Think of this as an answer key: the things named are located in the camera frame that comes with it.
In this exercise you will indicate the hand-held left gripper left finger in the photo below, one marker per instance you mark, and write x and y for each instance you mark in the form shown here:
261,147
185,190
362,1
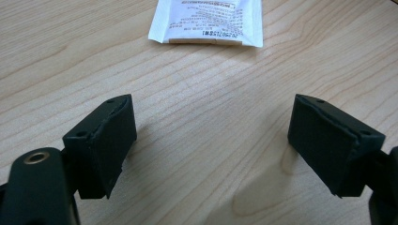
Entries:
103,146

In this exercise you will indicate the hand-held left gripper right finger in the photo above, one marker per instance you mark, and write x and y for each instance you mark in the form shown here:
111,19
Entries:
331,146

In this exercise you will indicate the white printed tea packet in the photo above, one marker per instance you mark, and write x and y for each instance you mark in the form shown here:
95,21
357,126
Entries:
209,22

